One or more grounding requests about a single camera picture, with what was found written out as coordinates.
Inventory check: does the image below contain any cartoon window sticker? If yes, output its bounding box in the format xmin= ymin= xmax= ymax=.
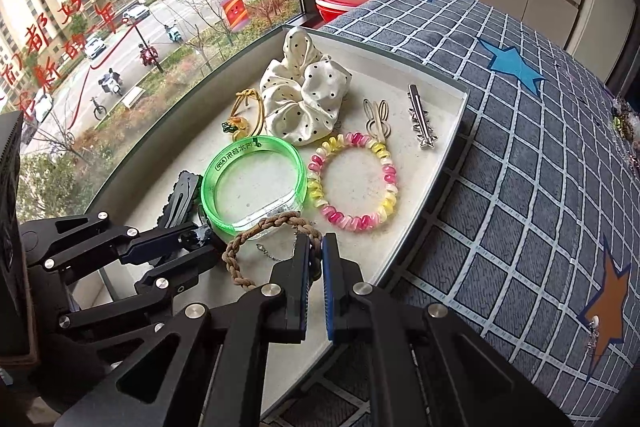
xmin=219 ymin=0 xmax=252 ymax=34

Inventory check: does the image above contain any grey checkered tablecloth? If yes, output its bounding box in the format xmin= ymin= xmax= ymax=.
xmin=260 ymin=0 xmax=640 ymax=427

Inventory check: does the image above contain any pink yellow spiral hair tie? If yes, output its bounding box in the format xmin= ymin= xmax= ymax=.
xmin=306 ymin=132 xmax=402 ymax=234

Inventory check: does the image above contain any brown braided bracelet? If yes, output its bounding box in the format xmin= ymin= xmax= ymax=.
xmin=222 ymin=213 xmax=322 ymax=292

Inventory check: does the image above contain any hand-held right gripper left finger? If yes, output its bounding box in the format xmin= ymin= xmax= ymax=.
xmin=55 ymin=234 xmax=321 ymax=427

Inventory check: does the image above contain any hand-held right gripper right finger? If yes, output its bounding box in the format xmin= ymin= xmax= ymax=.
xmin=322 ymin=233 xmax=573 ymax=427

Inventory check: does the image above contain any white polka dot scrunchie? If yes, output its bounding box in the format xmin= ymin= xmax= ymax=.
xmin=258 ymin=27 xmax=353 ymax=146

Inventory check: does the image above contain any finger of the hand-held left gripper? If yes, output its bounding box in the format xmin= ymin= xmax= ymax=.
xmin=57 ymin=248 xmax=228 ymax=343
xmin=20 ymin=210 xmax=223 ymax=271

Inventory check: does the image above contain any red plastic bowl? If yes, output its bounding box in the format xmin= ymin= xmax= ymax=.
xmin=315 ymin=0 xmax=367 ymax=26

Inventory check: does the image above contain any beige bunny hair clip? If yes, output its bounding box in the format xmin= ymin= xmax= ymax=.
xmin=362 ymin=98 xmax=392 ymax=144

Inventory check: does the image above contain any green transparent bangle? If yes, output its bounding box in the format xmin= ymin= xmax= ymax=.
xmin=200 ymin=134 xmax=307 ymax=243

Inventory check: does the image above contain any black hair clip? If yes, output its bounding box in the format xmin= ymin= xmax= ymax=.
xmin=156 ymin=170 xmax=204 ymax=229

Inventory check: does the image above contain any white tray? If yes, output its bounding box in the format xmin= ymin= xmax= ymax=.
xmin=75 ymin=26 xmax=472 ymax=423

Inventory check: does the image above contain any silver hair clip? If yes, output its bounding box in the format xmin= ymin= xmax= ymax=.
xmin=407 ymin=84 xmax=439 ymax=150

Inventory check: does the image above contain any brown star patch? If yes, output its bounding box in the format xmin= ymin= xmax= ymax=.
xmin=576 ymin=236 xmax=634 ymax=382

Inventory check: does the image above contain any gold bangle with flower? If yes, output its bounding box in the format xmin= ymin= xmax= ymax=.
xmin=221 ymin=88 xmax=267 ymax=142

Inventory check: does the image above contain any blue star patch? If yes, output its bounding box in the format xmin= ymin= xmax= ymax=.
xmin=477 ymin=38 xmax=547 ymax=98

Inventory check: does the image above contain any silver charm bracelet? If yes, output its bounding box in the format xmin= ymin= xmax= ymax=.
xmin=584 ymin=314 xmax=602 ymax=362

